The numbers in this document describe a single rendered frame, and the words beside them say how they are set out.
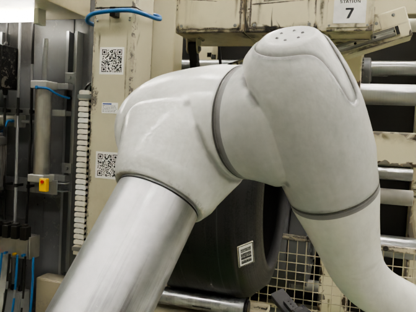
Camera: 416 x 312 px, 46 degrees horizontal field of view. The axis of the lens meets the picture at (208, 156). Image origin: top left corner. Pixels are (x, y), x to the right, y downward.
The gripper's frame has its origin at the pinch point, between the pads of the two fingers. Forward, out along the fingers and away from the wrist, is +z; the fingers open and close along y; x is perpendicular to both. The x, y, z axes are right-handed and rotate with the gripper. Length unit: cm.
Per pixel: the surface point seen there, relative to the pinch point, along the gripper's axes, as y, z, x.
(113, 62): -33, 71, -9
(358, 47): -22, 58, 65
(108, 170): -7, 60, -19
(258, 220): -7.4, 18.1, 4.7
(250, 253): -1.2, 15.5, 0.7
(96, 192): -1, 60, -24
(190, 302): 16.0, 24.8, -12.5
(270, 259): 18.8, 29.7, 13.7
